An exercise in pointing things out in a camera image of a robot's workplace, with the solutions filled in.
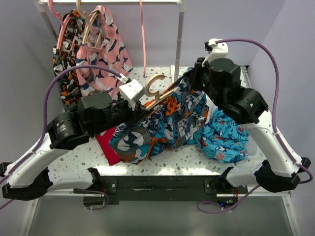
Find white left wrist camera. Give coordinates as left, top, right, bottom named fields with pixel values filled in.
left=119, top=80, right=145, bottom=111

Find black orange camo shorts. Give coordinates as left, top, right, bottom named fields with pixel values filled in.
left=52, top=9, right=87, bottom=111

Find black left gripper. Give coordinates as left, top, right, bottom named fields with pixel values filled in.
left=91, top=94, right=150, bottom=136

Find light blue shark shorts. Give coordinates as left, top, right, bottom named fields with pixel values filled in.
left=192, top=109, right=249, bottom=163

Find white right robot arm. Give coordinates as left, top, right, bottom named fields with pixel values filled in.
left=188, top=58, right=311, bottom=193

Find pink hanger far left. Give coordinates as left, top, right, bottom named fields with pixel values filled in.
left=47, top=0, right=77, bottom=50

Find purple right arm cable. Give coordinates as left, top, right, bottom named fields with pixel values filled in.
left=196, top=38, right=314, bottom=213

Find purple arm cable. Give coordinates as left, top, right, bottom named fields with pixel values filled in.
left=196, top=38, right=314, bottom=213
left=0, top=65, right=131, bottom=209

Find beige wooden hanger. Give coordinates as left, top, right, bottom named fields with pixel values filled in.
left=144, top=74, right=175, bottom=110

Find wooden hanger with shorts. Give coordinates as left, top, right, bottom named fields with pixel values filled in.
left=76, top=0, right=101, bottom=45

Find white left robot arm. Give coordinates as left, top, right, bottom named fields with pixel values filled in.
left=0, top=91, right=140, bottom=201

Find pink shark shorts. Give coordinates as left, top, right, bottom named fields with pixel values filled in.
left=76, top=5, right=132, bottom=103

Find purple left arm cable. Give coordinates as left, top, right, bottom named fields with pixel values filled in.
left=0, top=65, right=131, bottom=209

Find navy orange pirate shorts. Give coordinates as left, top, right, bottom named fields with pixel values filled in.
left=109, top=67, right=209, bottom=164

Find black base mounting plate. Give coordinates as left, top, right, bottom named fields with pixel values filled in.
left=73, top=175, right=248, bottom=209

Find white plastic basket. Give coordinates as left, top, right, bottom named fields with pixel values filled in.
left=206, top=97, right=258, bottom=156

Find red folded cloth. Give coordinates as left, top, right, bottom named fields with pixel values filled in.
left=96, top=127, right=121, bottom=166

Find pink empty hanger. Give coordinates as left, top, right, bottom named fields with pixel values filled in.
left=139, top=0, right=146, bottom=77

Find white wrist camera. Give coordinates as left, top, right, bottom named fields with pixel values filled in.
left=201, top=38, right=228, bottom=67
left=119, top=80, right=145, bottom=111

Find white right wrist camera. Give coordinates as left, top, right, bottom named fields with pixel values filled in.
left=201, top=38, right=228, bottom=67

